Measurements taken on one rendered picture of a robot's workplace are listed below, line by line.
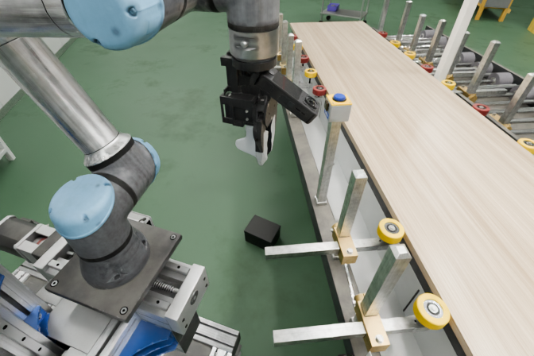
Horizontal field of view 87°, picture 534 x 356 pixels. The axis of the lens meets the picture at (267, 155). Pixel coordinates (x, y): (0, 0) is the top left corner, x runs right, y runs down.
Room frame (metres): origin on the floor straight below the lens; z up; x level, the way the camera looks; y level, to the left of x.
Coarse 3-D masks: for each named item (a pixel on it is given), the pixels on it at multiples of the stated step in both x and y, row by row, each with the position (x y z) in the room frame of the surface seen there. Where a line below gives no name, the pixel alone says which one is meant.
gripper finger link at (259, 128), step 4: (260, 112) 0.41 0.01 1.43; (260, 116) 0.41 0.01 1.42; (260, 120) 0.40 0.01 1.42; (256, 124) 0.40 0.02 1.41; (260, 124) 0.39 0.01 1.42; (256, 128) 0.39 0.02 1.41; (260, 128) 0.39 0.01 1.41; (264, 128) 0.40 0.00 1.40; (256, 132) 0.39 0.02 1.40; (260, 132) 0.39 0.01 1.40; (256, 136) 0.39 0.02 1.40; (260, 136) 0.39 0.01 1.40; (256, 140) 0.39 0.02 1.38; (260, 140) 0.39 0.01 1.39; (256, 144) 0.40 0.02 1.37; (260, 144) 0.39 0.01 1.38; (256, 148) 0.40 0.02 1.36; (260, 148) 0.39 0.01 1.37; (260, 152) 0.40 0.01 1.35
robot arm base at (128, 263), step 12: (132, 228) 0.40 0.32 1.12; (132, 240) 0.37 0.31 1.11; (144, 240) 0.41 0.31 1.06; (120, 252) 0.34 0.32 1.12; (132, 252) 0.35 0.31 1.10; (144, 252) 0.37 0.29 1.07; (84, 264) 0.32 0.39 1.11; (96, 264) 0.31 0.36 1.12; (108, 264) 0.32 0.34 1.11; (120, 264) 0.32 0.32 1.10; (132, 264) 0.33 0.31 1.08; (144, 264) 0.35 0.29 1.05; (84, 276) 0.31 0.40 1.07; (96, 276) 0.30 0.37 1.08; (108, 276) 0.31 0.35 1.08; (120, 276) 0.31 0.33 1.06; (132, 276) 0.32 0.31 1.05; (108, 288) 0.30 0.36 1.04
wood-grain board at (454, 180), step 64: (320, 64) 1.92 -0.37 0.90; (384, 64) 1.92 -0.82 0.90; (384, 128) 1.14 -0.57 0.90; (448, 128) 1.14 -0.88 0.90; (384, 192) 0.72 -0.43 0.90; (448, 192) 0.72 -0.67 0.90; (512, 192) 0.72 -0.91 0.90; (448, 256) 0.46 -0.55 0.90; (512, 256) 0.46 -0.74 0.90; (512, 320) 0.28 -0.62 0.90
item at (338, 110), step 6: (330, 96) 0.86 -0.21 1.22; (330, 102) 0.82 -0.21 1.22; (336, 102) 0.82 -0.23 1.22; (342, 102) 0.82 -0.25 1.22; (348, 102) 0.82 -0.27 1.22; (330, 108) 0.81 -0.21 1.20; (336, 108) 0.81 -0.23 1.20; (342, 108) 0.81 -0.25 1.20; (348, 108) 0.81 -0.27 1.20; (330, 114) 0.81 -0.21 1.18; (336, 114) 0.81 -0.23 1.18; (342, 114) 0.81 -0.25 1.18; (348, 114) 0.81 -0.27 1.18; (330, 120) 0.80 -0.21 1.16; (336, 120) 0.81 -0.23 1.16; (342, 120) 0.81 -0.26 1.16; (348, 120) 0.81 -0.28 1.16
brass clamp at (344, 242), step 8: (336, 224) 0.62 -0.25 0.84; (336, 232) 0.58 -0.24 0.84; (336, 240) 0.56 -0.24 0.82; (344, 240) 0.55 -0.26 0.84; (352, 240) 0.55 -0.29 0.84; (344, 248) 0.52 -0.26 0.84; (352, 248) 0.52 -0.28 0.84; (344, 256) 0.49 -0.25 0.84; (352, 256) 0.49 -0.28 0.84; (344, 264) 0.49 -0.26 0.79
